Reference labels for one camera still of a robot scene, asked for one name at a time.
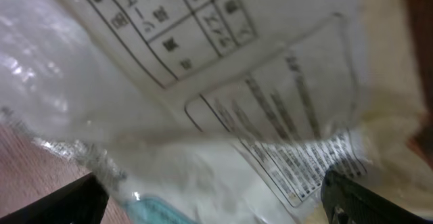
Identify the yellow white snack bag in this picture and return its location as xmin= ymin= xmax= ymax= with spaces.
xmin=1 ymin=0 xmax=432 ymax=223

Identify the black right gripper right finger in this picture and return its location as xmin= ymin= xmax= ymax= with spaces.
xmin=321 ymin=170 xmax=432 ymax=224

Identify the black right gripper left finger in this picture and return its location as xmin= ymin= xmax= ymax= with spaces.
xmin=1 ymin=173 xmax=109 ymax=224

